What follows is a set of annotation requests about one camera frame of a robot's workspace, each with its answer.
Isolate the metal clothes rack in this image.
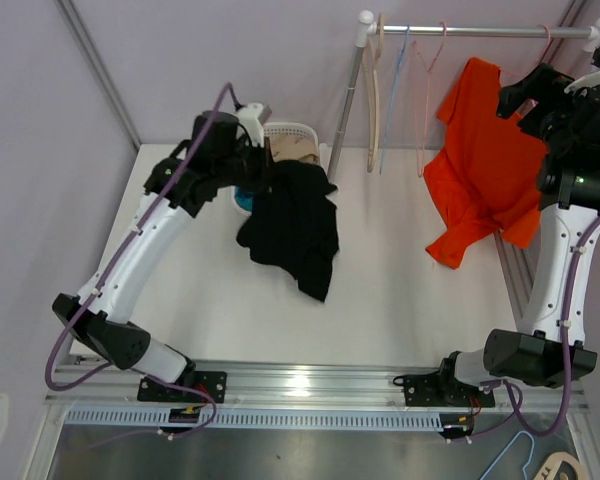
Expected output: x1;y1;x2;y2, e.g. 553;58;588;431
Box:
327;10;600;179

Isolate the purple cable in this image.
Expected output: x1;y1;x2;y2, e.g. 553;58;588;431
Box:
479;199;600;437
44;82;246;439

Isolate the blue hanger on floor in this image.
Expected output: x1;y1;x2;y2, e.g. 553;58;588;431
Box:
478;431;536;480

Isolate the beige wooden hanger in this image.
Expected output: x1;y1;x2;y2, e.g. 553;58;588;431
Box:
363;40;380;173

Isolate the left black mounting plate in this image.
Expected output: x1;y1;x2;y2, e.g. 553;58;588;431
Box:
137;370;227;404

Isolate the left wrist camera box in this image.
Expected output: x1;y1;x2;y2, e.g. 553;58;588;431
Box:
236;102;272;147

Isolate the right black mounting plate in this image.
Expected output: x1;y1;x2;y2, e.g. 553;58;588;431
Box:
402;372;495;408

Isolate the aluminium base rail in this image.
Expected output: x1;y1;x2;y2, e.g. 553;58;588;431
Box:
44;355;589;416

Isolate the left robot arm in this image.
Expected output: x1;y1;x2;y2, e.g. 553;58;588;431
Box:
52;103;273;401

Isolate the white perforated plastic basket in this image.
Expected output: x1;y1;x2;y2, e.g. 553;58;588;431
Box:
229;120;322;214

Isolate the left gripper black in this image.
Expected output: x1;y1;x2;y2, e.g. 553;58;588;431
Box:
214;136;285;195

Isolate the wooden hanger on floor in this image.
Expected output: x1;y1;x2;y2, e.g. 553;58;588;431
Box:
533;451;589;480

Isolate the beige t shirt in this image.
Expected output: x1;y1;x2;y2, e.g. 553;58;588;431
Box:
269;134;320;165

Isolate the orange t shirt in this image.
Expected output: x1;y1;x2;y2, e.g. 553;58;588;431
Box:
424;57;547;269

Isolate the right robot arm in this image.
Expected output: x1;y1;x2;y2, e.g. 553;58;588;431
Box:
424;58;600;405

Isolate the blue wire hanger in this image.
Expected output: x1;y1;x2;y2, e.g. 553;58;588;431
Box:
379;24;411;174

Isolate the white slotted cable duct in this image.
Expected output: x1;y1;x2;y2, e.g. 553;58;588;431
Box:
65;406;443;432

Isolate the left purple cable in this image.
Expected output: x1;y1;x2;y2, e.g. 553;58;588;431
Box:
44;82;246;439

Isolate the teal t shirt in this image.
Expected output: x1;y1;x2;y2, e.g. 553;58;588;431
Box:
232;187;253;215

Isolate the black mounting plate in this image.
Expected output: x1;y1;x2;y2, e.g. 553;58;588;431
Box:
137;370;227;404
402;372;495;408

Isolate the black t shirt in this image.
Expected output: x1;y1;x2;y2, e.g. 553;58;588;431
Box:
236;160;339;302

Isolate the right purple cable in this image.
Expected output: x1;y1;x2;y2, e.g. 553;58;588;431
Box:
479;199;600;437

